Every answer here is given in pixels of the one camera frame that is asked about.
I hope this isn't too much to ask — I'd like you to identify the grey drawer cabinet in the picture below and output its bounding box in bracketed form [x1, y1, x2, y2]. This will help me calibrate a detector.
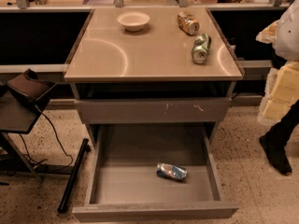
[64, 7, 244, 141]

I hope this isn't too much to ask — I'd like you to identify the black cable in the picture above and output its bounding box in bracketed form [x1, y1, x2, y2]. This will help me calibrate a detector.
[18, 105, 75, 173]

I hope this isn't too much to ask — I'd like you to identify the crushed green soda can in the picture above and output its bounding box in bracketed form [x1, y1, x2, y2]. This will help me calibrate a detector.
[192, 34, 211, 64]

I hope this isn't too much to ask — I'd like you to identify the black side stand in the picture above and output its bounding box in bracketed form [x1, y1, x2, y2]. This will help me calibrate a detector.
[0, 69, 57, 177]

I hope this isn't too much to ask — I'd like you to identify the black floor bar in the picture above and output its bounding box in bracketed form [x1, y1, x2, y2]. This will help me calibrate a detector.
[57, 138, 91, 214]

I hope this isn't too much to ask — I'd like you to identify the open grey middle drawer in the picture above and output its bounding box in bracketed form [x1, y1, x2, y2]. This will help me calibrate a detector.
[73, 123, 238, 222]

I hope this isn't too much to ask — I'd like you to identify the blue silver redbull can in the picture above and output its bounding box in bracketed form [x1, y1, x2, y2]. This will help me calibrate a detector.
[156, 162, 188, 181]

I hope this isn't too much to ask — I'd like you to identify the white paper bowl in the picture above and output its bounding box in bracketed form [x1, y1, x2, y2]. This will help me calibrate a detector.
[117, 11, 150, 32]

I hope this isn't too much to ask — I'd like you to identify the closed grey top drawer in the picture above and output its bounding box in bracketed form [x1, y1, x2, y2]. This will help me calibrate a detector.
[75, 97, 231, 124]

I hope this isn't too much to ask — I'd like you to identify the crushed gold soda can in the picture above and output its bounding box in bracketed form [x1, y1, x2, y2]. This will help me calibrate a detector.
[177, 11, 200, 35]

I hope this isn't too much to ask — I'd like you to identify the person in dark trousers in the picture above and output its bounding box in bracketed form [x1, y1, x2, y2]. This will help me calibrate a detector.
[259, 0, 299, 175]

